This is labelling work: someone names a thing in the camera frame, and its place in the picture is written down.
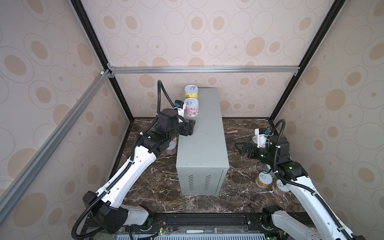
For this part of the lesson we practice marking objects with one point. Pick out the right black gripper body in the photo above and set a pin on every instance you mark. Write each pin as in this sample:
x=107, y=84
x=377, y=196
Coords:
x=262, y=154

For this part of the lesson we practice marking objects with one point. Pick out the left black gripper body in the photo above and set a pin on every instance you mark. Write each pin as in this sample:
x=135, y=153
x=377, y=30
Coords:
x=184, y=128

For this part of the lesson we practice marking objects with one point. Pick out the pink can front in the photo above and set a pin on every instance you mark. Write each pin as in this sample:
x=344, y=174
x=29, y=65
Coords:
x=192, y=107

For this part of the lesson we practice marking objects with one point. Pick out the pink can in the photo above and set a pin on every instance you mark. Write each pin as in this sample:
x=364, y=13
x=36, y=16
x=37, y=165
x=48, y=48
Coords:
x=192, y=107
x=172, y=149

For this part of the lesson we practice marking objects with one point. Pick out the yellow can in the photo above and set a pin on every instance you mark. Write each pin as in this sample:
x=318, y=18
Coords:
x=264, y=180
x=191, y=91

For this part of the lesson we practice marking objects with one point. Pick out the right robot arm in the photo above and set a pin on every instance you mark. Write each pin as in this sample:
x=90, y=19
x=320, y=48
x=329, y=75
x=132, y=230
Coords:
x=328, y=226

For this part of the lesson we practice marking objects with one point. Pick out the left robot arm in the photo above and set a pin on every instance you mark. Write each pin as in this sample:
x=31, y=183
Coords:
x=106, y=205

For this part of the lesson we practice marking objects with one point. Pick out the grey green can right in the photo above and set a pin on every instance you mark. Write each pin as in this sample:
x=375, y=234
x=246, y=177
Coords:
x=268, y=168

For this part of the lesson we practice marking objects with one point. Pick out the white can right rear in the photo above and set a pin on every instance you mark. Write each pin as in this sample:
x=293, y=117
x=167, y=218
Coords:
x=255, y=139

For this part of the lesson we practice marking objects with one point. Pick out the pink can rear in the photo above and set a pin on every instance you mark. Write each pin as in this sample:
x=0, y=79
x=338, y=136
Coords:
x=172, y=149

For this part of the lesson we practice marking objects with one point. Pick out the brown can right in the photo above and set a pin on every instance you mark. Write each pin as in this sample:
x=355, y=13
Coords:
x=279, y=188

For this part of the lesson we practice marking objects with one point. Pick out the grey metal cabinet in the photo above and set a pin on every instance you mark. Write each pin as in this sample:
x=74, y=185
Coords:
x=202, y=158

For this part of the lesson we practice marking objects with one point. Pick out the horizontal aluminium bar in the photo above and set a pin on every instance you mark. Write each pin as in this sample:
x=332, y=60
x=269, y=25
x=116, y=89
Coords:
x=205, y=69

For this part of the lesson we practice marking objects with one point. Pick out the diagonal aluminium bar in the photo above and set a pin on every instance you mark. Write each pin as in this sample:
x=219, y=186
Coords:
x=23, y=181

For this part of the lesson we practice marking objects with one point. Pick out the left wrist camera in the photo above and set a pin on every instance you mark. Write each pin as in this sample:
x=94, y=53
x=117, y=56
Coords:
x=180, y=107

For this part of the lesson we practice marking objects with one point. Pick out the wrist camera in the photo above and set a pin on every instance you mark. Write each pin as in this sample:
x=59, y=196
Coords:
x=262, y=134
x=180, y=107

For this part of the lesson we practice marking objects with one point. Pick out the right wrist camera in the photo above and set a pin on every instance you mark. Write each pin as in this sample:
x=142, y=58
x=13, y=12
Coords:
x=262, y=134

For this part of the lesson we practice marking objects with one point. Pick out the white handled fork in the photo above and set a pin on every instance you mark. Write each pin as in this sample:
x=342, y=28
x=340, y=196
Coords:
x=213, y=231

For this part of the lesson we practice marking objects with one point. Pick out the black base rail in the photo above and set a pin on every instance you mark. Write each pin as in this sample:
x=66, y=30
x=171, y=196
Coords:
x=235, y=226

